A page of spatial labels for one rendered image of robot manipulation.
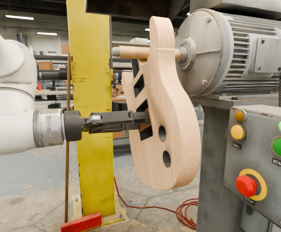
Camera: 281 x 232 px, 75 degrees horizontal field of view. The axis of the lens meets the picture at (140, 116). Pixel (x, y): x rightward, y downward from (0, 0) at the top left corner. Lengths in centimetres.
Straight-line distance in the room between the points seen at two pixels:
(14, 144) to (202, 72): 48
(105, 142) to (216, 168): 93
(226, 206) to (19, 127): 70
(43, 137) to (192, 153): 31
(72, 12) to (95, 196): 137
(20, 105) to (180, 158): 35
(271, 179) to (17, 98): 53
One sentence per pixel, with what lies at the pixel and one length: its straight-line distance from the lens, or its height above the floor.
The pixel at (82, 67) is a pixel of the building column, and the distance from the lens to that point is 138.
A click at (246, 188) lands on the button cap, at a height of 98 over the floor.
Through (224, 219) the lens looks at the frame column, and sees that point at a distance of 84.
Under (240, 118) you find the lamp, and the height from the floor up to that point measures 110.
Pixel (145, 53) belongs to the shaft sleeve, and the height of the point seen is 125.
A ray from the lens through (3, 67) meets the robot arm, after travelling 49.
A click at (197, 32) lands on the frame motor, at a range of 58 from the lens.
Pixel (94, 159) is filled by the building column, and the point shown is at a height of 56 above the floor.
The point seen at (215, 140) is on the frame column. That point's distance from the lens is 75.
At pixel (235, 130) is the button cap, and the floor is 107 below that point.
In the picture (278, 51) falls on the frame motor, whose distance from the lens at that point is 65.
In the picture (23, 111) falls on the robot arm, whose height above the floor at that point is 111.
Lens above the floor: 118
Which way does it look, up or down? 12 degrees down
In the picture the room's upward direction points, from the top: straight up
